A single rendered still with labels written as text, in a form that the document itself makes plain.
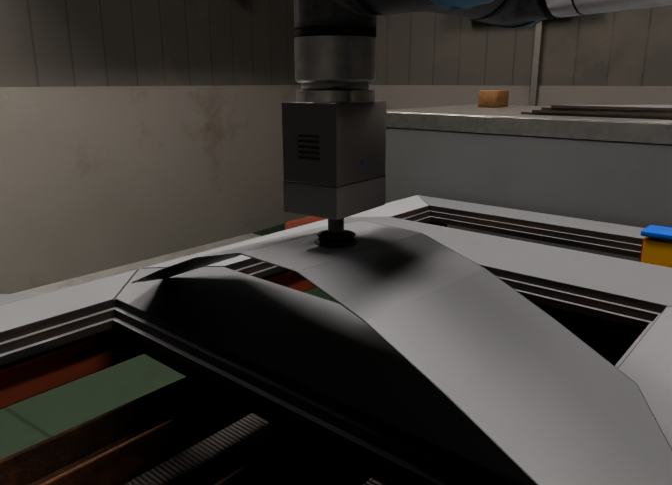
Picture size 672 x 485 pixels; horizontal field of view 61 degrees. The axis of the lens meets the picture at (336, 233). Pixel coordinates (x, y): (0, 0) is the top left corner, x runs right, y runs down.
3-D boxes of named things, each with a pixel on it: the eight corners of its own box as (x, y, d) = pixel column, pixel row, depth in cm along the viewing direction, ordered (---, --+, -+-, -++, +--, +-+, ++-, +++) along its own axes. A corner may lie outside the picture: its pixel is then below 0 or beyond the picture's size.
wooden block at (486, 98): (496, 107, 173) (497, 90, 172) (477, 107, 176) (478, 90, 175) (508, 106, 183) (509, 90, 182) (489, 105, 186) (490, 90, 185)
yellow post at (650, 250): (628, 345, 100) (643, 239, 95) (636, 336, 104) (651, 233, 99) (660, 354, 97) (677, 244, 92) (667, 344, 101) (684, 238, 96)
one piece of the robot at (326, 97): (315, 63, 61) (317, 215, 65) (256, 61, 54) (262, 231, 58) (396, 61, 55) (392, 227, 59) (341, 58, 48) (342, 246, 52)
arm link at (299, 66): (276, 38, 52) (330, 42, 58) (278, 90, 53) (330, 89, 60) (344, 33, 48) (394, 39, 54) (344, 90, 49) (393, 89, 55)
